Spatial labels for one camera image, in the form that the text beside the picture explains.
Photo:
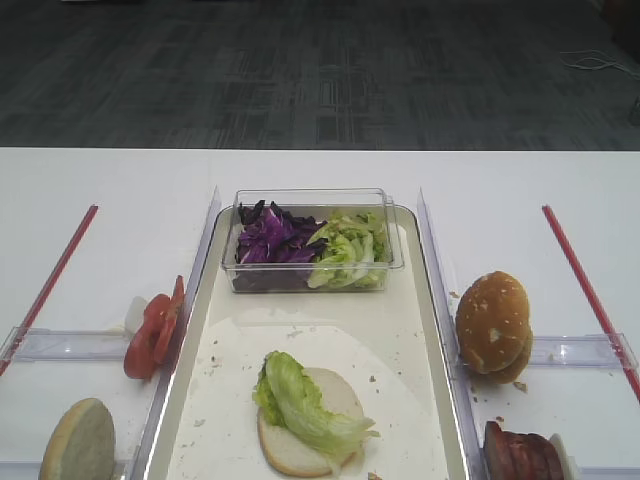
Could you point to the green lettuce pile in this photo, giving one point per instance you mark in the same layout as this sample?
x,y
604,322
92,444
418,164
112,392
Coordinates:
x,y
348,246

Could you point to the sesame bun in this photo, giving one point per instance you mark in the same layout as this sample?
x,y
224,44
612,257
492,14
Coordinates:
x,y
492,322
513,370

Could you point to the sesame bun behind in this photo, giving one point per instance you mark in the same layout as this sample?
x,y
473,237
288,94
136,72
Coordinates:
x,y
513,370

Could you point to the right clear acrylic divider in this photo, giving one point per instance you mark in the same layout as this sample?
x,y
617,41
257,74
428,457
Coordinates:
x,y
458,383

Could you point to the front tomato slice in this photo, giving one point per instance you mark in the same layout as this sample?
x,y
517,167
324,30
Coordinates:
x,y
138,361

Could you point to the left clear acrylic divider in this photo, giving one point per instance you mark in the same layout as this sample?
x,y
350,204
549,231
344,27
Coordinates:
x,y
139,467

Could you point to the brown meat patties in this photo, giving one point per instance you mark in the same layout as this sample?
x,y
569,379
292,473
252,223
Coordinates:
x,y
512,456

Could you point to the cross acrylic divider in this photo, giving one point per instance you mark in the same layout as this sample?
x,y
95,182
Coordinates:
x,y
597,351
39,344

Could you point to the purple cabbage leaves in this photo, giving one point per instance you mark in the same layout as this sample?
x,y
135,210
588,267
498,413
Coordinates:
x,y
275,236

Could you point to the clear plastic salad container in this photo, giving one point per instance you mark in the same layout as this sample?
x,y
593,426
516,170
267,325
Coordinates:
x,y
320,204

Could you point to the left red tape strip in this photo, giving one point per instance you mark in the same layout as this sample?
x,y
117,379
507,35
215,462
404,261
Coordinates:
x,y
55,280

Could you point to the right red tape strip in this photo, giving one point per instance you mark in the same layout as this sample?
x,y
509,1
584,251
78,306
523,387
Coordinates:
x,y
585,285

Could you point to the green lettuce leaf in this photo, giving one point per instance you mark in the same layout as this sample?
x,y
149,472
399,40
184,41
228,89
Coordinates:
x,y
292,400

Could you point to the sesame bun top front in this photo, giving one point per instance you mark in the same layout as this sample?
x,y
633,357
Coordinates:
x,y
492,322

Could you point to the tomato slice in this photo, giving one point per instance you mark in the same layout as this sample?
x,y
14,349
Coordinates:
x,y
169,322
138,361

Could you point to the red tape strip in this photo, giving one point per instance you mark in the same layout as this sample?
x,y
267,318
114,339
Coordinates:
x,y
585,285
55,280

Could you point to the white serving tray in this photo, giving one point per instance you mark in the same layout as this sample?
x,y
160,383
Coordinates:
x,y
385,344

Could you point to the right cross acrylic divider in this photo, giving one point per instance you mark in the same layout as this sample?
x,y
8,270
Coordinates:
x,y
597,351

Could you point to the rear tomato slice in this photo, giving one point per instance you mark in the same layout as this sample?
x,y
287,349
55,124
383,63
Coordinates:
x,y
169,322

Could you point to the clear acrylic divider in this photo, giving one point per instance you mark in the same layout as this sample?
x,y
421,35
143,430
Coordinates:
x,y
458,383
139,467

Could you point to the upright bun slice left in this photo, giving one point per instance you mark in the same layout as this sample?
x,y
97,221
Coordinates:
x,y
82,446

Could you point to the left cross acrylic divider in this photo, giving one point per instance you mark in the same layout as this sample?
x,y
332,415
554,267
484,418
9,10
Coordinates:
x,y
39,344

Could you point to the white onion piece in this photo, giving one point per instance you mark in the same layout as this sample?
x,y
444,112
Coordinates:
x,y
134,318

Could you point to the white slice beside meat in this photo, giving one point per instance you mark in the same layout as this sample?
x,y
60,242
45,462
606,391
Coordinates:
x,y
556,440

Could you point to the bottom bun slice on tray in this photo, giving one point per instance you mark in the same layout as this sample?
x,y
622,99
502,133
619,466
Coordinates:
x,y
288,454

